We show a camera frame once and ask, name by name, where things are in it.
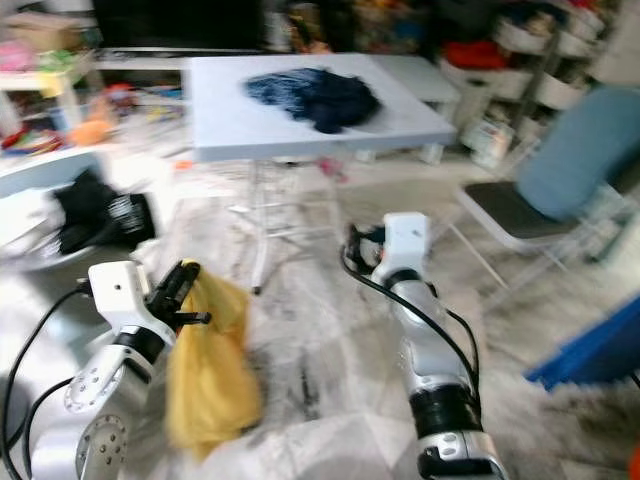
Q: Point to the yellow t-shirt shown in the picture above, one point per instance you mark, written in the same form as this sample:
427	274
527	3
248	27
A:
210	380

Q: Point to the dark navy garment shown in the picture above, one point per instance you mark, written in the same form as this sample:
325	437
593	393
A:
340	100

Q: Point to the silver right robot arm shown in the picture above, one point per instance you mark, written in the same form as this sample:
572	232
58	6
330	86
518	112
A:
425	340

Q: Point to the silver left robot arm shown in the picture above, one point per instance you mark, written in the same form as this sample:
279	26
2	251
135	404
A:
95	400

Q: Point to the black shirt with white print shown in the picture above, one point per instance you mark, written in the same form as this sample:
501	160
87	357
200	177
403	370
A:
90	215

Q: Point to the grey folding chair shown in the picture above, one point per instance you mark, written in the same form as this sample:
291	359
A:
500	215

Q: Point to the white crumpled cloth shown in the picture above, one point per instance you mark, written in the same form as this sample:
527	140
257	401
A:
25	225

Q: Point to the white folding table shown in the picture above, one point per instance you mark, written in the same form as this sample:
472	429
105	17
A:
240	130

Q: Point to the printed white plastic bag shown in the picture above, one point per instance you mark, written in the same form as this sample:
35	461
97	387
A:
488	144

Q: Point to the orange soft toy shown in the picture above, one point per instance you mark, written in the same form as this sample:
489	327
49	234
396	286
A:
91	134

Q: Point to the pale blue kids chair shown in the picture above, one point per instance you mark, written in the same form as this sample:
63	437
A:
30	170

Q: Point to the small white table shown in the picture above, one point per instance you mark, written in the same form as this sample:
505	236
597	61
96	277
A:
410	75

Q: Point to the blue plaid shirt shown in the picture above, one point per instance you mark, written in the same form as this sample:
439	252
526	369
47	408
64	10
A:
275	88

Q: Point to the white tv bench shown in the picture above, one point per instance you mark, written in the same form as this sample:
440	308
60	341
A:
140	60

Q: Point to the red folded cloth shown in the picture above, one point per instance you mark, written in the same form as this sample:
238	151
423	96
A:
475	55

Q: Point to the white kids toy table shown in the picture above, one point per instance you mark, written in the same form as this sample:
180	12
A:
50	85

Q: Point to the blue-grey oval cushion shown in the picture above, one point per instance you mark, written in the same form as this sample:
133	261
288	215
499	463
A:
580	160

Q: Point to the blue t-shirt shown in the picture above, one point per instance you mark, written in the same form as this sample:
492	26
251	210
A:
590	350

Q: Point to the black flat television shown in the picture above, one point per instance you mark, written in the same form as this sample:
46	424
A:
175	22

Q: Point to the shelf rack with white baskets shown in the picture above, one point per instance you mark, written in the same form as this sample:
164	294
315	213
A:
545	60

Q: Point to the pink kids backpack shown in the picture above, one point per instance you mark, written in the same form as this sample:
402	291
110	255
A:
16	57

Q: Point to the brown cardboard box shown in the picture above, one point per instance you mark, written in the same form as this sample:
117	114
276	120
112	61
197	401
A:
48	32

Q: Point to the orange t-shirt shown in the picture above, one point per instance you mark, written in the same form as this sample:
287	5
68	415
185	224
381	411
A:
635	468

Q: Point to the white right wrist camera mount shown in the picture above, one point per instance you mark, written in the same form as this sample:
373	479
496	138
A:
405	240

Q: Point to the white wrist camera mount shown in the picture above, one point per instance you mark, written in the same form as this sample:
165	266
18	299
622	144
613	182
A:
120	295
405	240

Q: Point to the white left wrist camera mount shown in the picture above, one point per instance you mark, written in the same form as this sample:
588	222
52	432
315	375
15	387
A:
120	295

